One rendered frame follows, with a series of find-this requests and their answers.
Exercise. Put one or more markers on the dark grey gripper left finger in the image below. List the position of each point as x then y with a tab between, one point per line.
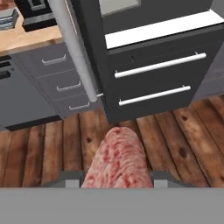
71	176

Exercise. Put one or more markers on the raw red marbled steak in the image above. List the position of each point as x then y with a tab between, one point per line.
119	160

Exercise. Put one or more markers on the black countertop appliance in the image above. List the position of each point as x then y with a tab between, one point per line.
36	14

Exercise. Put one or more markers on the grey dishwasher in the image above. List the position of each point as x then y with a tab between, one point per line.
23	99

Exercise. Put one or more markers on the black fridge door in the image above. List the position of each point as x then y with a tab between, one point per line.
90	43

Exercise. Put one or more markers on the black fridge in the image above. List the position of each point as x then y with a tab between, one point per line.
163	35

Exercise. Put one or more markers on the black fridge drawer front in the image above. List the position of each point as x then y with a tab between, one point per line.
157	103
163	52

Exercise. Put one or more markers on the white fridge shelf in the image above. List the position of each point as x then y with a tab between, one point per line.
163	29

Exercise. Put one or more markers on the grey cupboard drawer front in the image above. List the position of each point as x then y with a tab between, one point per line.
62	80
77	100
38	64

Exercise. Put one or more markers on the grey cupboard run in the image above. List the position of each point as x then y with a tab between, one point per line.
211	78

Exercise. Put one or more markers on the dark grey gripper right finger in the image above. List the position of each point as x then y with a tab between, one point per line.
159	176

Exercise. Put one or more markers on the grey digital scale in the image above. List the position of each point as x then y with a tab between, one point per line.
8	19

